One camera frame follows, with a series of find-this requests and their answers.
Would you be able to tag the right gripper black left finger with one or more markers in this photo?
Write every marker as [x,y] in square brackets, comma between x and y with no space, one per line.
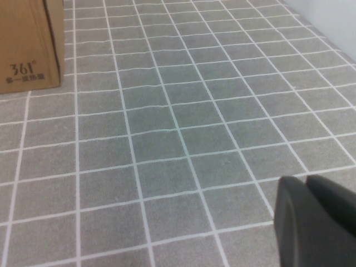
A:
[303,236]

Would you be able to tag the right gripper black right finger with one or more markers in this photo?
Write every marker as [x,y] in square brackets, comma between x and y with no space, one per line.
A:
[336,200]

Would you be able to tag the brown cardboard shoe box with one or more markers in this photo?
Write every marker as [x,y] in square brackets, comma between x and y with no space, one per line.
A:
[25,44]

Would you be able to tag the gray white-grid tablecloth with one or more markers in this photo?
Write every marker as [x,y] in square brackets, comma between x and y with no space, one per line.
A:
[178,139]

